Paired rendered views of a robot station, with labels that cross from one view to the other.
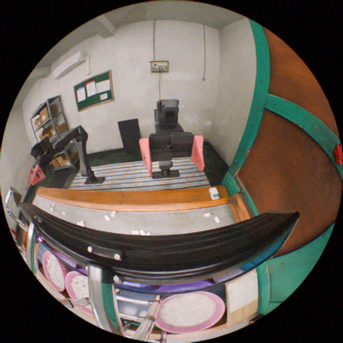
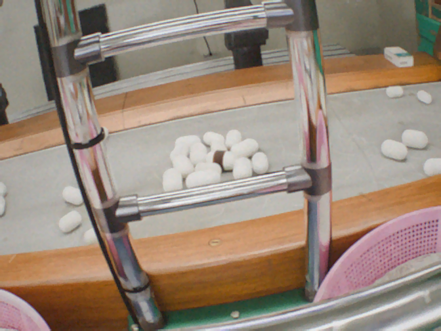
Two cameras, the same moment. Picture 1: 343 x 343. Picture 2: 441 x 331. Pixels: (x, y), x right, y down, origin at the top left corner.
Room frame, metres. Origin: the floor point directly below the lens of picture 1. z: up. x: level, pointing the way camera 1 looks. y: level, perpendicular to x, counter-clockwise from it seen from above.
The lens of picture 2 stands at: (-0.46, 0.10, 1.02)
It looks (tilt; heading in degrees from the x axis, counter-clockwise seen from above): 29 degrees down; 2
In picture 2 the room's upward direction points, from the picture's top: 10 degrees counter-clockwise
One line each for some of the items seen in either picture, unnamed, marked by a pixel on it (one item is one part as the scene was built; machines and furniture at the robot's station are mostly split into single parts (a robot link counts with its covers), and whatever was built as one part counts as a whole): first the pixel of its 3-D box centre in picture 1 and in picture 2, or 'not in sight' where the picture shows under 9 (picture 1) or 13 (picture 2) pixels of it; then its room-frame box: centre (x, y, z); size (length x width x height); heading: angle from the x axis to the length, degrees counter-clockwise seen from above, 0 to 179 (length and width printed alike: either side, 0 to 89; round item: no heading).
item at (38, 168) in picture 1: (36, 176); not in sight; (0.10, 0.56, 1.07); 0.09 x 0.07 x 0.07; 8
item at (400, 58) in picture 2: (214, 193); (398, 56); (0.27, -0.22, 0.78); 0.06 x 0.04 x 0.02; 4
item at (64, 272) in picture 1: (57, 272); not in sight; (-0.34, 0.65, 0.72); 0.27 x 0.27 x 0.10
